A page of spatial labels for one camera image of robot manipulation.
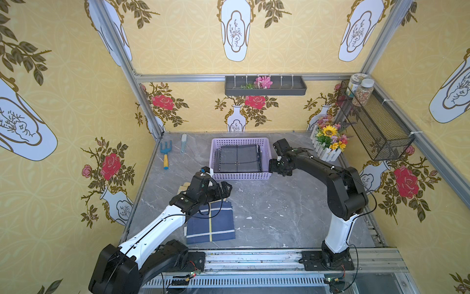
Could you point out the tan zigzag pillowcase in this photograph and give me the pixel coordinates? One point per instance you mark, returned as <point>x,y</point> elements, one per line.
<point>183,188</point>

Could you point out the glass jar with beans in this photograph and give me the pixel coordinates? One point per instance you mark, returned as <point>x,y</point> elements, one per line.
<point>363,92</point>

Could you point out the white picket flower planter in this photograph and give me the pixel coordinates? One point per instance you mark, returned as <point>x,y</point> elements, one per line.
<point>329,138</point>

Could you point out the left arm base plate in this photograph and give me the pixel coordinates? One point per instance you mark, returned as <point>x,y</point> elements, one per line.
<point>195,261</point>

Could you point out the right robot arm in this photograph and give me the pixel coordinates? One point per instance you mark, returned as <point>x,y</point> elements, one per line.
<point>346,193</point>

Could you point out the black wire mesh basket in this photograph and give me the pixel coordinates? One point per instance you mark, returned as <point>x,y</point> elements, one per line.
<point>384,135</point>

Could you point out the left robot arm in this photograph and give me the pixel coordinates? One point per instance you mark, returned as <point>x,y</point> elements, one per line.
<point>126,268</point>

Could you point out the navy blue striped pillowcase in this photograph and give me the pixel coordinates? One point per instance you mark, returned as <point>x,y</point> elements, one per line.
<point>215,222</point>

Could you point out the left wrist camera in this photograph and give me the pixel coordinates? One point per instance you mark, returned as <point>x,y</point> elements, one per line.
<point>207,170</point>

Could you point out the glass jar white lid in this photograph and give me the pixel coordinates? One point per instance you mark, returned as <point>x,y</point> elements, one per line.
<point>354,82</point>

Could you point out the grey wall shelf tray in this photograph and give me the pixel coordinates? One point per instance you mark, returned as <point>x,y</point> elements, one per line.
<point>283,85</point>

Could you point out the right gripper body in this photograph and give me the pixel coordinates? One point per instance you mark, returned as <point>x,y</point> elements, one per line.
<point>279,166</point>

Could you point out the blue yellow garden fork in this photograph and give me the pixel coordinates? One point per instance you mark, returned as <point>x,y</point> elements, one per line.
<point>165,149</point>

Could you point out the purple perforated plastic basket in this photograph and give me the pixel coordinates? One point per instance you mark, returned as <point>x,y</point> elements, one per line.
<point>266,156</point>

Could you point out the pink artificial flower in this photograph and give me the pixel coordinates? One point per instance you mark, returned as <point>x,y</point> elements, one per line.
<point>263,82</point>

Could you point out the light blue brush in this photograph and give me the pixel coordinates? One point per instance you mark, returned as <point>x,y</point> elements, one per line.
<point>183,143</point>

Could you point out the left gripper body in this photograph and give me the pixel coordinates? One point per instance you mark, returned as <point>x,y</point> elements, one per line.
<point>220,189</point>

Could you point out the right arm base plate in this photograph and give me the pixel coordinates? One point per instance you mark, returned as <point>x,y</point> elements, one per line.
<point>325,260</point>

